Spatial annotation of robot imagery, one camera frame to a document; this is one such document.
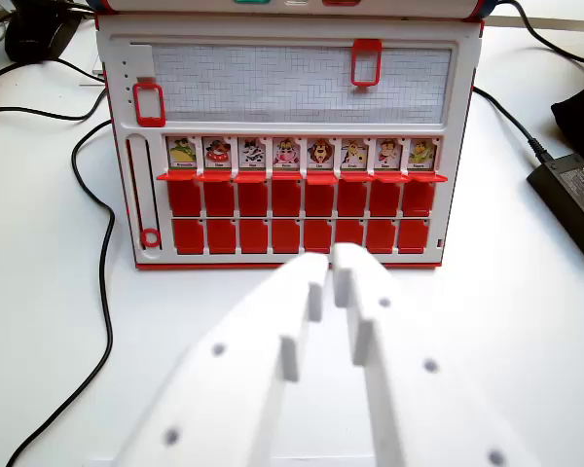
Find long black cable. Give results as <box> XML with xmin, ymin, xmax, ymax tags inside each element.
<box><xmin>5</xmin><ymin>119</ymin><xmax>117</xmax><ymax>467</ymax></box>

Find black box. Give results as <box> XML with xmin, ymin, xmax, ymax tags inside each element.
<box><xmin>3</xmin><ymin>0</ymin><xmax>87</xmax><ymax>63</ymax></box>

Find black cloth bag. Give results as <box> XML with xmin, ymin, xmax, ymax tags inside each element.
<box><xmin>549</xmin><ymin>71</ymin><xmax>584</xmax><ymax>172</ymax></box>

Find black adapter cable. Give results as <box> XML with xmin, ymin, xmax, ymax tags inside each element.
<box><xmin>472</xmin><ymin>86</ymin><xmax>557</xmax><ymax>164</ymax></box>

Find red and white game board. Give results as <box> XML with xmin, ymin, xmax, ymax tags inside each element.
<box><xmin>93</xmin><ymin>12</ymin><xmax>488</xmax><ymax>271</ymax></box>

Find black power adapter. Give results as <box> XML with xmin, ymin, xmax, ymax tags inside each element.
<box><xmin>525</xmin><ymin>152</ymin><xmax>584</xmax><ymax>265</ymax></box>

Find thin black cable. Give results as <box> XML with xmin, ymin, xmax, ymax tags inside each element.
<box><xmin>0</xmin><ymin>56</ymin><xmax>104</xmax><ymax>93</ymax></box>
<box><xmin>0</xmin><ymin>88</ymin><xmax>109</xmax><ymax>122</ymax></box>

